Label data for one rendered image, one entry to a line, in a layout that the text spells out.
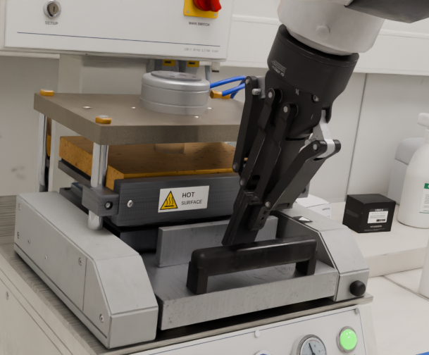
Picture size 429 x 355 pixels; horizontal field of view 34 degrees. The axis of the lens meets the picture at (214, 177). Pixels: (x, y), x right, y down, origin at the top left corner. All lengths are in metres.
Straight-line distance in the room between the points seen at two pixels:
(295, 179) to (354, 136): 1.09
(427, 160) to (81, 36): 0.92
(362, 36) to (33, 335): 0.46
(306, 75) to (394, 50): 1.09
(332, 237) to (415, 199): 0.81
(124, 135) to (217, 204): 0.14
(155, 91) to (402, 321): 0.65
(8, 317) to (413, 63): 1.19
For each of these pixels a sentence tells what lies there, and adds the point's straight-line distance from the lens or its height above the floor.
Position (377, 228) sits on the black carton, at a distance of 1.53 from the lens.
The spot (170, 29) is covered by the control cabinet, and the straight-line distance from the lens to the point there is 0.95.
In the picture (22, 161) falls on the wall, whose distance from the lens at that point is 1.27.
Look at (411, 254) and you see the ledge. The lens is 1.47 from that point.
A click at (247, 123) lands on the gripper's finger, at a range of 0.69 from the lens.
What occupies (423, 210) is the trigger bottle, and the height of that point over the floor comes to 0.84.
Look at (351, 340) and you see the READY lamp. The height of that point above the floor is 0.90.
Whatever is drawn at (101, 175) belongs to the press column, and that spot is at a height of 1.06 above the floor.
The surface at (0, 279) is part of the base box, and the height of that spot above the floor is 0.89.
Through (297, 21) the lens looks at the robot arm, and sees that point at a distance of 0.59.
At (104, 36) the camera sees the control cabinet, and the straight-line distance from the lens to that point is 0.91.
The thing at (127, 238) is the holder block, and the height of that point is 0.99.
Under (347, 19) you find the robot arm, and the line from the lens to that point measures 0.58.
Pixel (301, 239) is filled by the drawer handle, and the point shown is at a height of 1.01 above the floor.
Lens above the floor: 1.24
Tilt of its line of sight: 15 degrees down
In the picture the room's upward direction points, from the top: 7 degrees clockwise
